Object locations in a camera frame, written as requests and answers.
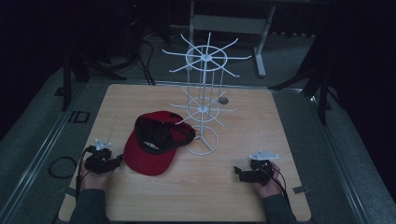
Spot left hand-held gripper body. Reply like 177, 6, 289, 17
84, 138, 118, 175

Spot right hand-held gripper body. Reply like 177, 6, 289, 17
238, 149, 280, 187

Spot red baseball cap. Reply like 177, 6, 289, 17
122, 110, 197, 177

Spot white wire display rack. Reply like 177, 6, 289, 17
162, 32, 252, 157

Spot person's right hand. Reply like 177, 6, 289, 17
250, 161, 285, 200

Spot person's left hand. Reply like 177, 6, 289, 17
79, 161, 115, 191

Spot grey tape strip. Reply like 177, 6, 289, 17
292, 185, 312, 194
59, 186, 78, 198

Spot black tripod stand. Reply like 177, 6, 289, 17
61, 52, 128, 112
268, 40, 344, 126

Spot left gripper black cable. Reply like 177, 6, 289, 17
75, 145, 96, 200

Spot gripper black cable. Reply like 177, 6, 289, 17
257, 166, 292, 209
75, 145, 96, 200

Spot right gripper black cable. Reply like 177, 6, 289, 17
257, 166, 292, 209

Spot black cable loop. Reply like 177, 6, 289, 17
48, 155, 78, 180

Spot black rectangular floor bracket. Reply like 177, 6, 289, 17
67, 110, 92, 124

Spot black floor cables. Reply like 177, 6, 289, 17
124, 36, 157, 87

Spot grey metal desk frame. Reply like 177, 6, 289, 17
186, 0, 278, 78

